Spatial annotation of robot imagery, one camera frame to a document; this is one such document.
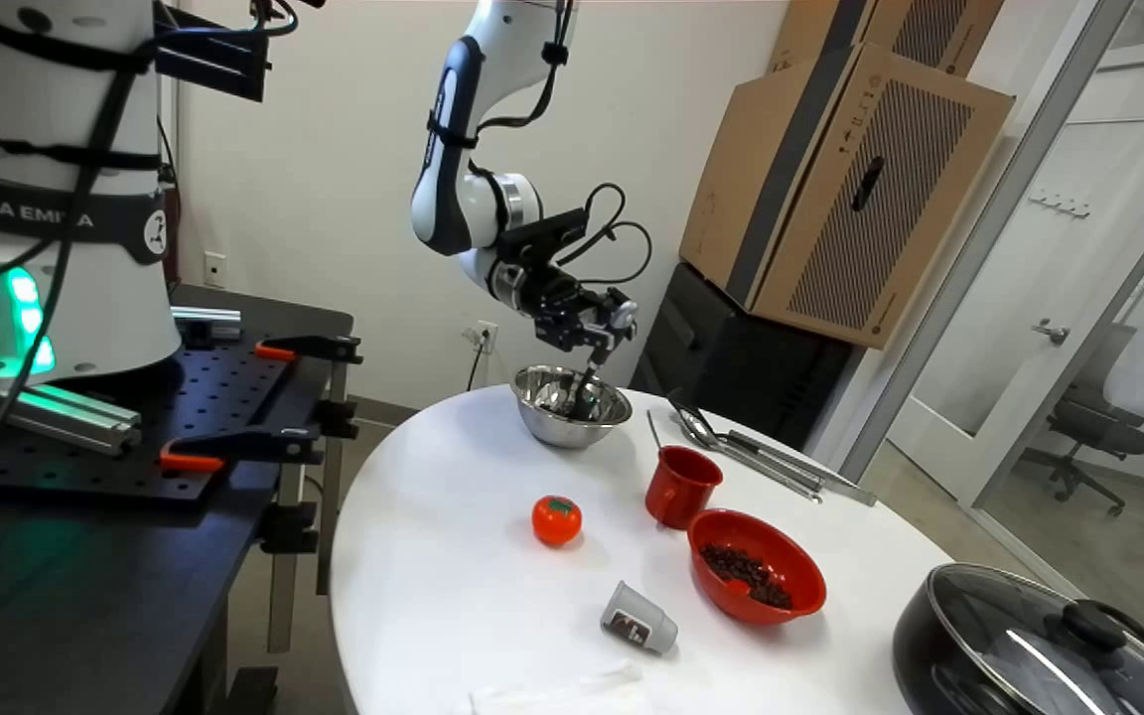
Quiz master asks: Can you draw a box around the black silver-handled spoon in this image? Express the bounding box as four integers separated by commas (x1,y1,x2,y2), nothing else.
566,353,601,417

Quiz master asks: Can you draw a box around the cardboard box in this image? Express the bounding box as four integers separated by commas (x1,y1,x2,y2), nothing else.
678,0,1011,349

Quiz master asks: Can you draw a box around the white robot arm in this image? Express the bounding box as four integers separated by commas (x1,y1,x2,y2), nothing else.
408,0,637,364

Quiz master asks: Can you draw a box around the red bowl with beans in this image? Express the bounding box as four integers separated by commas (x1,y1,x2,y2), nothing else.
687,507,827,629

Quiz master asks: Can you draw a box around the grey small pouch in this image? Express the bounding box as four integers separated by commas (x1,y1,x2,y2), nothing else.
601,583,678,656

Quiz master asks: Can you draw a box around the orange black clamp right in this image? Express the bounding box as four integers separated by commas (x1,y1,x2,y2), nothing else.
254,334,361,364

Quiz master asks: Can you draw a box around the aluminium rail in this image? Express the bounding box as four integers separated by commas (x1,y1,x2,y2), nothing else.
0,380,143,453

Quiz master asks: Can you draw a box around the orange toy tomato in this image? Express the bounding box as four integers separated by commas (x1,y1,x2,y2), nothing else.
529,498,582,547

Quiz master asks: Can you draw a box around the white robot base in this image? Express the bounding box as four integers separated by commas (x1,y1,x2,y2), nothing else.
0,0,179,380

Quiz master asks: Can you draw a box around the white round table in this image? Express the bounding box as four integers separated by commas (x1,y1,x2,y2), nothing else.
328,384,944,715

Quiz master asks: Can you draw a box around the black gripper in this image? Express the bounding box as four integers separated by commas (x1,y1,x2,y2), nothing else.
488,264,637,362

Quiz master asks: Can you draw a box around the orange black clamp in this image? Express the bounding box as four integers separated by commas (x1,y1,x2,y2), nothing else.
153,427,328,476
254,334,361,364

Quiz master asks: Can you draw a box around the black office chair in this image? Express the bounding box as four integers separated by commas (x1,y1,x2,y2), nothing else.
1017,321,1144,515

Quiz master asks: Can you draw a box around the black perforated breadboard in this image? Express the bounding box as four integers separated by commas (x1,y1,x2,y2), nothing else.
0,345,323,505

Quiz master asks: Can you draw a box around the black storage case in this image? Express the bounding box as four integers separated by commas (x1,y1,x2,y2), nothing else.
630,264,855,448

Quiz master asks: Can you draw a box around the silver metal bowl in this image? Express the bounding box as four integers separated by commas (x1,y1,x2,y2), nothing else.
512,364,630,448

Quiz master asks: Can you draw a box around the black pot with glass lid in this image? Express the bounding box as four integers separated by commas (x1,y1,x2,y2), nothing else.
894,563,1144,715

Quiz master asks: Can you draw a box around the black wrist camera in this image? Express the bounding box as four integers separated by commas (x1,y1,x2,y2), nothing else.
495,206,586,264

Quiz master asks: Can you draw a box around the orange black clamp left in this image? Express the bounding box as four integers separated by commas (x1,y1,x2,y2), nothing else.
153,427,328,476

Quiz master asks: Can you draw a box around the red cup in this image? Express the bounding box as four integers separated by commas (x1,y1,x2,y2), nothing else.
642,445,723,527

